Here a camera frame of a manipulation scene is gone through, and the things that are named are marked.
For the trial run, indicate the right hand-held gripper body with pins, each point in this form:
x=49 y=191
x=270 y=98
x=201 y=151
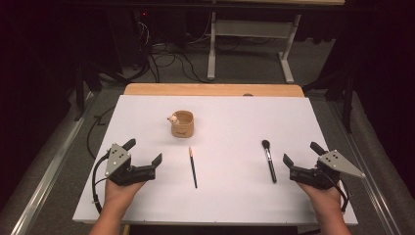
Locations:
x=336 y=161

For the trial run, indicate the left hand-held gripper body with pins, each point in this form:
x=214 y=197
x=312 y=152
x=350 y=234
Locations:
x=117 y=160

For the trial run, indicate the black makeup brush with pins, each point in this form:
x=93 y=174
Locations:
x=270 y=163

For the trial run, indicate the black pencil with tan end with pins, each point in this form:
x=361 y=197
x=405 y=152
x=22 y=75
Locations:
x=193 y=168

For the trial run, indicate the tan bag-shaped pen holder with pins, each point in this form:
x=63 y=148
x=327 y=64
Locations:
x=182 y=129

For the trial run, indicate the person's left hand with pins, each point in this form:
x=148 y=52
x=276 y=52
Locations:
x=117 y=197

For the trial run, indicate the person's right hand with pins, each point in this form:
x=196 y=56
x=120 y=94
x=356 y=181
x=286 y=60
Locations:
x=326 y=200

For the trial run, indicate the black metal stand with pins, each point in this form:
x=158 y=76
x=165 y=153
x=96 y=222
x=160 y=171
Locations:
x=79 y=98
x=348 y=107

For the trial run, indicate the white board sheet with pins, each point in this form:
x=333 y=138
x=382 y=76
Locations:
x=228 y=124

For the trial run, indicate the dark computer tower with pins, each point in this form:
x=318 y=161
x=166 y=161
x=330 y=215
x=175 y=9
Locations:
x=130 y=39

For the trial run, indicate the aluminium floor rail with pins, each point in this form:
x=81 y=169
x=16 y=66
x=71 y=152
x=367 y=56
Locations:
x=375 y=196
x=49 y=178

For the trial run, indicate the white metal desk frame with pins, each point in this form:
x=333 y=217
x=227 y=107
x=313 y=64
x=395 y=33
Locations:
x=251 y=28

